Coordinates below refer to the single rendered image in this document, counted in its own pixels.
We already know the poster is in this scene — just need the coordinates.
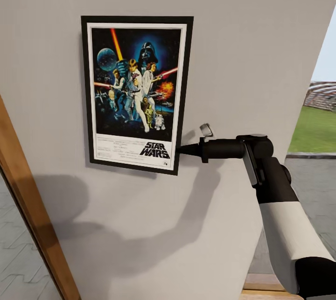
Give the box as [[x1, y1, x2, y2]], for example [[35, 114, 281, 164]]
[[81, 15, 194, 175]]

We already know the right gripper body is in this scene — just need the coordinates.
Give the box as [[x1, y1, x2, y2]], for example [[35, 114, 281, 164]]
[[200, 137, 230, 163]]

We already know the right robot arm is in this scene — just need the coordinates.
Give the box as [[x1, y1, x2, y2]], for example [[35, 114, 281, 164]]
[[175, 123, 336, 300]]

